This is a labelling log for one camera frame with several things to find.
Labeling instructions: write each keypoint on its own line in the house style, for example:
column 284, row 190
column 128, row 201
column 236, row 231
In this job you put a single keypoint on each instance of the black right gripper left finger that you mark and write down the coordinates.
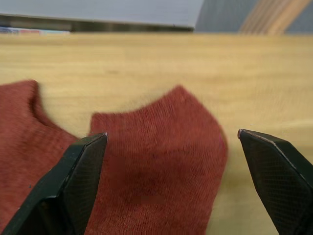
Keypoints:
column 73, row 181

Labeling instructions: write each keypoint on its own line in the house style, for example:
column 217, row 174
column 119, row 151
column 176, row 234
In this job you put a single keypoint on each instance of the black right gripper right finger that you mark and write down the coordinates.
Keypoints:
column 276, row 176

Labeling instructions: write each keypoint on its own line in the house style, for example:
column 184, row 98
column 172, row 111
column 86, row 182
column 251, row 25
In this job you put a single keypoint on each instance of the rust red ankle sock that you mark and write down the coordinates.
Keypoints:
column 156, row 166

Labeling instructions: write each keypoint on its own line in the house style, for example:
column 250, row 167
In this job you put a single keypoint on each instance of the dark baseboard strip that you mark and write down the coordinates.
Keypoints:
column 97, row 23

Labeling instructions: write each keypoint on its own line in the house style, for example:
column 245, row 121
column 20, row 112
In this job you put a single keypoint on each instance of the curved light wooden chair frame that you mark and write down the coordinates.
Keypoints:
column 266, row 17

